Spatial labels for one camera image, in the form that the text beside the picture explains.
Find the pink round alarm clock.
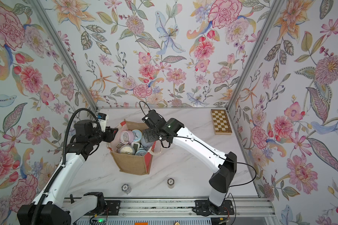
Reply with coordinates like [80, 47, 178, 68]
[120, 130, 134, 144]

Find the small silver cylinder clock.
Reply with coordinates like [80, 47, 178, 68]
[121, 184, 131, 195]

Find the white digital clock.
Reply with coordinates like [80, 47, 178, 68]
[131, 142, 141, 152]

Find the light blue twin bell clock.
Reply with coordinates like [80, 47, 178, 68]
[132, 129, 142, 142]

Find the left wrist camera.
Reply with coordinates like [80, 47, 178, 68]
[97, 113, 108, 133]

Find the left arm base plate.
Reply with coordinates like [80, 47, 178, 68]
[85, 200, 121, 216]

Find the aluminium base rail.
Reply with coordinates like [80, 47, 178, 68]
[63, 197, 277, 218]

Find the wooden chess board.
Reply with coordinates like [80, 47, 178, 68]
[211, 109, 232, 135]

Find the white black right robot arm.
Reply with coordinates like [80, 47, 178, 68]
[142, 110, 239, 216]

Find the mint round alarm clock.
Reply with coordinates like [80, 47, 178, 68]
[135, 149, 147, 157]

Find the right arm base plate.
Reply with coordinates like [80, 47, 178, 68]
[192, 199, 235, 217]

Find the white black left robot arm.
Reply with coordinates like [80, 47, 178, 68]
[17, 108, 118, 225]

